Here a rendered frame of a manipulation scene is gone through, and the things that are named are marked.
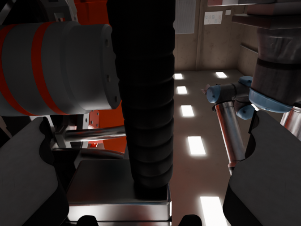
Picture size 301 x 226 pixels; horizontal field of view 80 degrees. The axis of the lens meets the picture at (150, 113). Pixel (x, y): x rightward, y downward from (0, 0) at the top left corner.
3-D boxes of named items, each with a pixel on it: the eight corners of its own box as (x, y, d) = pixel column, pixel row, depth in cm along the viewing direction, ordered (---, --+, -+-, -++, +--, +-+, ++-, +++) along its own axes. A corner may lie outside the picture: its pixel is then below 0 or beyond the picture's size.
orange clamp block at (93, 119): (64, 126, 55) (77, 131, 63) (89, 125, 54) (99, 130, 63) (66, 104, 57) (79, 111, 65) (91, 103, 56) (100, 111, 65)
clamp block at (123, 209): (56, 204, 14) (74, 239, 17) (172, 202, 14) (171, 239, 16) (79, 158, 19) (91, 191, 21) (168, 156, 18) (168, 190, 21)
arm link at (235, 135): (229, 198, 77) (202, 91, 87) (251, 193, 79) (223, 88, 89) (245, 206, 66) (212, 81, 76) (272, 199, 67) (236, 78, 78)
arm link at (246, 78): (239, 82, 76) (234, 106, 82) (262, 79, 78) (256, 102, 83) (228, 76, 83) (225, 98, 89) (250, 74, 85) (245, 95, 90)
